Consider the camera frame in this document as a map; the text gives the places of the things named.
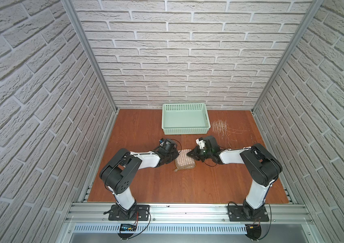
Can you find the mint green perforated plastic basket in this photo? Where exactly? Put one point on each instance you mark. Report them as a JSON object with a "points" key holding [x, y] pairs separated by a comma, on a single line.
{"points": [[185, 119]]}

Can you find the white slotted cable duct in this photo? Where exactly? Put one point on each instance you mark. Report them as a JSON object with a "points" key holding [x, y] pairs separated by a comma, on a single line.
{"points": [[164, 228]]}

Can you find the left black controller board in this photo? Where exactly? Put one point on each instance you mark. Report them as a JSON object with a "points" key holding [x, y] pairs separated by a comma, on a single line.
{"points": [[124, 227]]}

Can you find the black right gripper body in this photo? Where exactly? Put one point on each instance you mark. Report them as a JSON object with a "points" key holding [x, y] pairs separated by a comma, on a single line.
{"points": [[197, 152]]}

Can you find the right black controller board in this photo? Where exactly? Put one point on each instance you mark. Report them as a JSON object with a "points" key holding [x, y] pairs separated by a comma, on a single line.
{"points": [[253, 232]]}

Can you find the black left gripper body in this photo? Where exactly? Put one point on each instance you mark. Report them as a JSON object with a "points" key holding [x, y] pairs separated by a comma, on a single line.
{"points": [[172, 152]]}

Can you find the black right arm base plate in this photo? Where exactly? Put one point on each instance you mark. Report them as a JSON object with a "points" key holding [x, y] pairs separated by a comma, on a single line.
{"points": [[244, 213]]}

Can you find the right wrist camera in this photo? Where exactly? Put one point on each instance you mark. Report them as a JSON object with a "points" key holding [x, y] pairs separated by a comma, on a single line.
{"points": [[201, 143]]}

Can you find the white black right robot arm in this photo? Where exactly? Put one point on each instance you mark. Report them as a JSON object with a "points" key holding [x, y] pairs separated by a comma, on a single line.
{"points": [[263, 167]]}

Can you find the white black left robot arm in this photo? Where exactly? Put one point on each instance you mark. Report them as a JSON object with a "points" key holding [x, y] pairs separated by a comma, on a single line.
{"points": [[118, 174]]}

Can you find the black controller board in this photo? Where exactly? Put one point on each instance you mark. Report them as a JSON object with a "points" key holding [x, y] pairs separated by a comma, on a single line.
{"points": [[253, 232], [124, 227]]}

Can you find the aluminium corner post left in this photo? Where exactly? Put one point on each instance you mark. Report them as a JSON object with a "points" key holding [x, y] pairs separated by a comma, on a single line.
{"points": [[72, 14]]}

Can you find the aluminium corner post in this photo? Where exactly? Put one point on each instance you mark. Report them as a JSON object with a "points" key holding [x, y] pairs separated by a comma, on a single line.
{"points": [[72, 14], [302, 27]]}

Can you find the aluminium left base rail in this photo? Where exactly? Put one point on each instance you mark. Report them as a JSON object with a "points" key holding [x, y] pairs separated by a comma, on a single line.
{"points": [[101, 147]]}

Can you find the aluminium corner post right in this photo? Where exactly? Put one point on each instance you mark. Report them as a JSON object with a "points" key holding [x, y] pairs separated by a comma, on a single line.
{"points": [[302, 27]]}

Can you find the aluminium front frame rail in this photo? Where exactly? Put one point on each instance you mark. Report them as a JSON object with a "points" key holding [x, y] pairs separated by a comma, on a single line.
{"points": [[87, 212]]}

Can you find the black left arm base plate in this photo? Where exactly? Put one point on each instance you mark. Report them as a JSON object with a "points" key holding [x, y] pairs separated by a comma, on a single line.
{"points": [[135, 213]]}

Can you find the pink striped square dishcloth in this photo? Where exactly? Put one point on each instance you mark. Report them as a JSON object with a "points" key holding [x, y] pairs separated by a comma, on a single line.
{"points": [[184, 162]]}

